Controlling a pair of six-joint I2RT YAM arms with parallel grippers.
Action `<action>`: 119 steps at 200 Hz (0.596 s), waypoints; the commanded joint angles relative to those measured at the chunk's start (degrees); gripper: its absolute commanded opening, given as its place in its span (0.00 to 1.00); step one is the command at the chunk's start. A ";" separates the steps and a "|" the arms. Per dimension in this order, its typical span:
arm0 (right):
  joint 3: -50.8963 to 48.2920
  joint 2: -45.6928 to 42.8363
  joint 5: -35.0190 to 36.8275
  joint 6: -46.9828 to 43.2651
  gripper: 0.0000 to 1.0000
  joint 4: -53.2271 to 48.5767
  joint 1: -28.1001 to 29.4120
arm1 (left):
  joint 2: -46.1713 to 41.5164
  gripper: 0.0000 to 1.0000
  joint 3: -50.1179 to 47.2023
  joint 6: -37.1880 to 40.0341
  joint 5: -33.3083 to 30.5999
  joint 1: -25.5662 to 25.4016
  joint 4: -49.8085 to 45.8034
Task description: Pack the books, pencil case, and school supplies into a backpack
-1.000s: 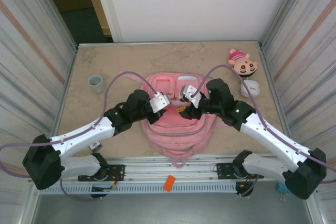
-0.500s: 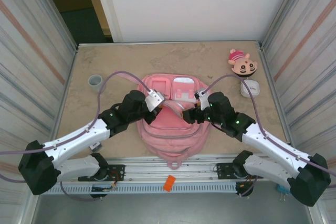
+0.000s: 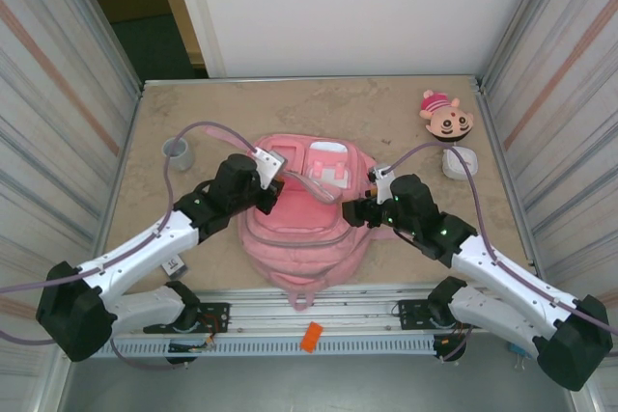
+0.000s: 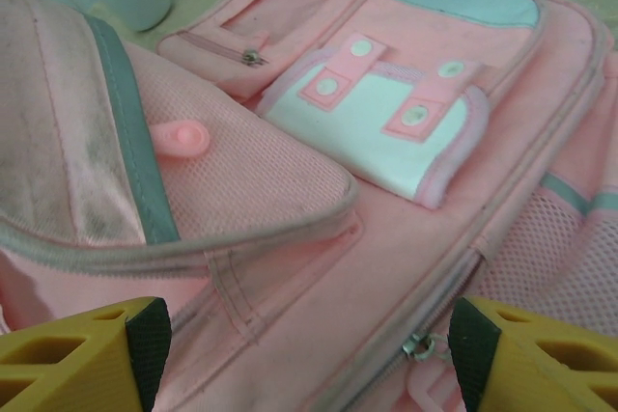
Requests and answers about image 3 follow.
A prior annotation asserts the pink school backpack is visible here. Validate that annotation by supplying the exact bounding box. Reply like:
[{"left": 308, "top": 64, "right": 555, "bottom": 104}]
[{"left": 205, "top": 124, "right": 395, "bottom": 313}]

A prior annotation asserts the black white card pack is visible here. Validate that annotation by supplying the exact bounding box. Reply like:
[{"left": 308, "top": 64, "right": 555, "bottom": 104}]
[{"left": 162, "top": 251, "right": 188, "bottom": 274}]

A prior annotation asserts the white square box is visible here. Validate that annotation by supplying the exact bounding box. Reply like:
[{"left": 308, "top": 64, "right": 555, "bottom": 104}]
[{"left": 441, "top": 146, "right": 480, "bottom": 180}]

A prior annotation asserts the grey plastic cup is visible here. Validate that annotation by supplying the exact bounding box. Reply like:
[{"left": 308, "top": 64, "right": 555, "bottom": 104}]
[{"left": 162, "top": 137, "right": 196, "bottom": 172}]

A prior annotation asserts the plush doll with pink hat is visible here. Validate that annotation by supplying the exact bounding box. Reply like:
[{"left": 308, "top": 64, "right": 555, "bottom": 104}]
[{"left": 418, "top": 89, "right": 477, "bottom": 144}]

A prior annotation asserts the orange plastic block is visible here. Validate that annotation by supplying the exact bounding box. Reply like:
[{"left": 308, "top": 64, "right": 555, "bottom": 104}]
[{"left": 299, "top": 321, "right": 323, "bottom": 353}]

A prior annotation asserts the blue binder clip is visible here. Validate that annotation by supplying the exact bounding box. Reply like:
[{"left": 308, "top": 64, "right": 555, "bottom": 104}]
[{"left": 506, "top": 342, "right": 537, "bottom": 372}]

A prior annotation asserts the tan wooden door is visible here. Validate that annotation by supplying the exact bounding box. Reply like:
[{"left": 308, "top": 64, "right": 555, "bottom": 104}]
[{"left": 148, "top": 0, "right": 210, "bottom": 68}]

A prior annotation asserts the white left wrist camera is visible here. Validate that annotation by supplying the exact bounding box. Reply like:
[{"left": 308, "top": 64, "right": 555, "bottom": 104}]
[{"left": 250, "top": 146, "right": 290, "bottom": 190}]

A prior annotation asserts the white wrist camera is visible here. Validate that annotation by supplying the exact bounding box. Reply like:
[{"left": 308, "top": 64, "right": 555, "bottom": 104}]
[
  {"left": 250, "top": 146, "right": 290, "bottom": 190},
  {"left": 366, "top": 163, "right": 396, "bottom": 206}
]

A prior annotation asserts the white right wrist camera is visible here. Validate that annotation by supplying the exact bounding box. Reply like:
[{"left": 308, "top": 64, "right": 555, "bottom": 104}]
[{"left": 366, "top": 163, "right": 396, "bottom": 206}]

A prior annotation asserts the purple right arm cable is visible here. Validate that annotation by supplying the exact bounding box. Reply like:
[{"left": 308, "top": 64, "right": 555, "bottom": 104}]
[{"left": 383, "top": 141, "right": 618, "bottom": 363}]

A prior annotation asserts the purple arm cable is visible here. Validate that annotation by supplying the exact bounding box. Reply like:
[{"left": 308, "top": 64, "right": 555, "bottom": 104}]
[
  {"left": 383, "top": 141, "right": 618, "bottom": 363},
  {"left": 0, "top": 121, "right": 262, "bottom": 372}
]

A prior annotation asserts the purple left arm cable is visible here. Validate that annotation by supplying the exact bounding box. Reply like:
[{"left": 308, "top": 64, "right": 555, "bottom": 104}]
[{"left": 0, "top": 121, "right": 262, "bottom": 372}]

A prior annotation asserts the aluminium mounting rail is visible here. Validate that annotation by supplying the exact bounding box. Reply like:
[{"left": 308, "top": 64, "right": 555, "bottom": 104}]
[{"left": 50, "top": 286, "right": 578, "bottom": 339}]

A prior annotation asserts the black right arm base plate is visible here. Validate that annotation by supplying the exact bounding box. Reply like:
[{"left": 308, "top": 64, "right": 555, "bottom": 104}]
[{"left": 397, "top": 298, "right": 464, "bottom": 331}]

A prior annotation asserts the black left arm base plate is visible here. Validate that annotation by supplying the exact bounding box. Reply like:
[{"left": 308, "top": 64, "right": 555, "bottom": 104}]
[{"left": 143, "top": 302, "right": 231, "bottom": 335}]

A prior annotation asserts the slotted grey cable tray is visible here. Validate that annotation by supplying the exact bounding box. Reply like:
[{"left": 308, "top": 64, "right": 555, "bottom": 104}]
[{"left": 70, "top": 337, "right": 435, "bottom": 359}]

